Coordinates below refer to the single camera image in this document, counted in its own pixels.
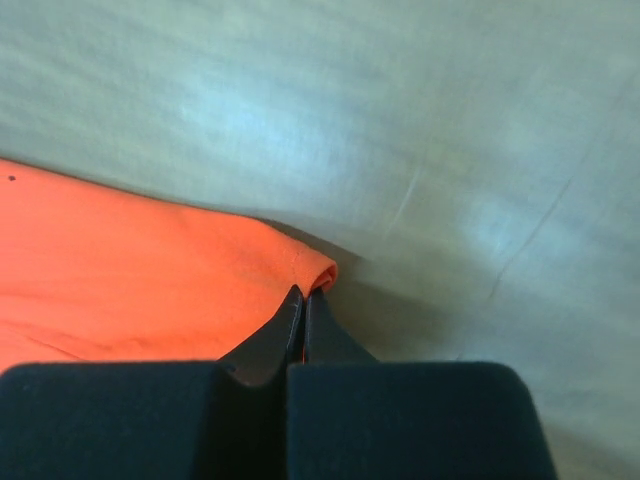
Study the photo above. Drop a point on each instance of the orange t-shirt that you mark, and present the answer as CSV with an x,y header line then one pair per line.
x,y
90,273

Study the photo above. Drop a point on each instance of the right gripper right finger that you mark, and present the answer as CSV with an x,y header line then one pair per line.
x,y
350,416

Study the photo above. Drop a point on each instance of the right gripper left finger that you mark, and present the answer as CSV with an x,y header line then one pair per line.
x,y
221,419

